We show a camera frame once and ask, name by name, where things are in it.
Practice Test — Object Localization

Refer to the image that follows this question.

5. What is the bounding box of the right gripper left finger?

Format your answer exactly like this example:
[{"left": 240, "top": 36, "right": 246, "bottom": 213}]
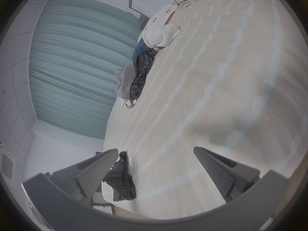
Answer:
[{"left": 51, "top": 149, "right": 119, "bottom": 199}]

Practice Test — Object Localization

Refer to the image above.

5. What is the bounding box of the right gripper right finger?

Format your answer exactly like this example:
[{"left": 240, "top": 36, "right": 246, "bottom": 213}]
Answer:
[{"left": 193, "top": 146, "right": 260, "bottom": 199}]

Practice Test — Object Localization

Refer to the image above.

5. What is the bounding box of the black T-shirt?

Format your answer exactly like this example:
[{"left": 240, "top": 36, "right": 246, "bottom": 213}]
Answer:
[{"left": 102, "top": 151, "right": 137, "bottom": 201}]

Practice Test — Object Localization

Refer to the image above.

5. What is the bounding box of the bed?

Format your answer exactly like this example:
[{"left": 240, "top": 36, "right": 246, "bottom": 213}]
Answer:
[{"left": 102, "top": 0, "right": 308, "bottom": 219}]

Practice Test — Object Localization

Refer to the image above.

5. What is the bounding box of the pile of clothes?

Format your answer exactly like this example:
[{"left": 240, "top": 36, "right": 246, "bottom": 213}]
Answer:
[{"left": 115, "top": 23, "right": 181, "bottom": 109}]

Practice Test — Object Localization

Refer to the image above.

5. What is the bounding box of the white ceiling air vent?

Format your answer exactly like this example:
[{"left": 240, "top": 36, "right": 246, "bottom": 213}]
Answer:
[{"left": 0, "top": 145, "right": 17, "bottom": 180}]

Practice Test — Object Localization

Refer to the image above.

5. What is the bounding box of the blue-green curtain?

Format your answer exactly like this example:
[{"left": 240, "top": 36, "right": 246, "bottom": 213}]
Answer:
[{"left": 29, "top": 0, "right": 143, "bottom": 140}]

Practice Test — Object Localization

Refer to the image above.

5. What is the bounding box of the grey bedside table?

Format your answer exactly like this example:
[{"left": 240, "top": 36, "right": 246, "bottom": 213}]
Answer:
[{"left": 138, "top": 15, "right": 150, "bottom": 30}]

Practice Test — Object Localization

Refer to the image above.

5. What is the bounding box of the white printed pillow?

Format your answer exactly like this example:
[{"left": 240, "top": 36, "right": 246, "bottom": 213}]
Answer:
[{"left": 144, "top": 0, "right": 179, "bottom": 31}]

